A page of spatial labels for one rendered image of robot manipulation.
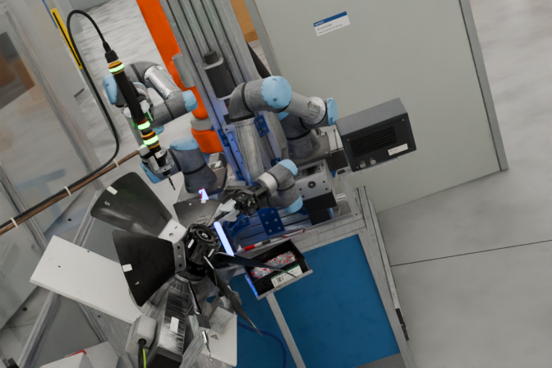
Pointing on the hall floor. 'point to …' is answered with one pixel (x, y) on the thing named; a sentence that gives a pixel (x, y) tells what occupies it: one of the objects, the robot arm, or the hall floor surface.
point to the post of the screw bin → (285, 330)
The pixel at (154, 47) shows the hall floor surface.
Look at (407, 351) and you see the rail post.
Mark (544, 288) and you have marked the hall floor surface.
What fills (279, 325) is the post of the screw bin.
